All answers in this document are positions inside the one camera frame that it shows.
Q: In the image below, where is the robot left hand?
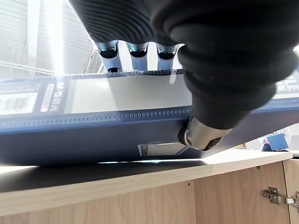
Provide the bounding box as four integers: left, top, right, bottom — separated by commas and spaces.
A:
69, 0, 299, 151

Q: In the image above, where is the blue plastic folder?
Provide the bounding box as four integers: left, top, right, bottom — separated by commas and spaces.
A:
0, 68, 299, 166

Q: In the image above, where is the blue folder held by person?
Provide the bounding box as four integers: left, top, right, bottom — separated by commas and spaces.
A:
266, 133, 289, 151

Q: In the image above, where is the light wood office cabinet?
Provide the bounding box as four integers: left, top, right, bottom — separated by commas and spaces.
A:
0, 149, 299, 224

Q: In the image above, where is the silver cabinet door hinge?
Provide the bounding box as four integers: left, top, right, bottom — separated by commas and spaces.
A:
261, 186, 299, 208

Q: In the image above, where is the light wood cabinet door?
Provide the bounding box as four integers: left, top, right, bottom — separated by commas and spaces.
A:
282, 159, 299, 224

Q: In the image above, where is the person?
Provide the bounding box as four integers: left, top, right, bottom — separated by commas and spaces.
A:
261, 125, 293, 152

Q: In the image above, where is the white ladder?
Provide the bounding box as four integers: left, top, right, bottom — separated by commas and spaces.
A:
85, 48, 106, 74

